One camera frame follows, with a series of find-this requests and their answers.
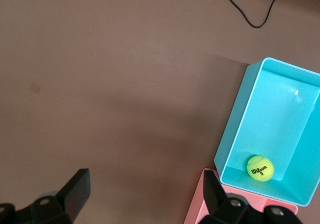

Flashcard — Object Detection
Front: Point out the thin black looped cable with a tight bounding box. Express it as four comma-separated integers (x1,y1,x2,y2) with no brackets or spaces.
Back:
227,0,286,29

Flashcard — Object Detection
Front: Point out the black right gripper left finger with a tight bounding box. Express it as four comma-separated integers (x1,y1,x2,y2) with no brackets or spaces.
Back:
0,168,91,224

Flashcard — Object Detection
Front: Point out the pink plastic bin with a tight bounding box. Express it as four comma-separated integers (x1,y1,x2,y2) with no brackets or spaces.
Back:
183,167,300,224

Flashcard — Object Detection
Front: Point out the yellow-green tennis ball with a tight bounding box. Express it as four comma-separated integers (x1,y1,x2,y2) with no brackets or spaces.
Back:
246,154,275,182

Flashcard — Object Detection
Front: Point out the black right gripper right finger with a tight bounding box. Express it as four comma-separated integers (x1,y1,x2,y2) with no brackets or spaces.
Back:
197,169,304,224

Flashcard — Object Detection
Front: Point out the blue plastic bin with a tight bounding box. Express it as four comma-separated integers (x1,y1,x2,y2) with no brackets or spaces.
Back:
213,57,320,207

